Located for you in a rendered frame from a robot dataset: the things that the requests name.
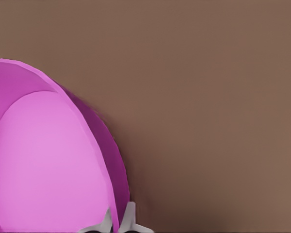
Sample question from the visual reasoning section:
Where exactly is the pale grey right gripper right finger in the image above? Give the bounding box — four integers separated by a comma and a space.
119, 200, 153, 233

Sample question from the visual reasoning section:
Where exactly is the pink plate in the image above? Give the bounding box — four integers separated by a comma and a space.
0, 58, 131, 233

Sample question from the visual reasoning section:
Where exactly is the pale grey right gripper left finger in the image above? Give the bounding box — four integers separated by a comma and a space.
79, 208, 113, 233

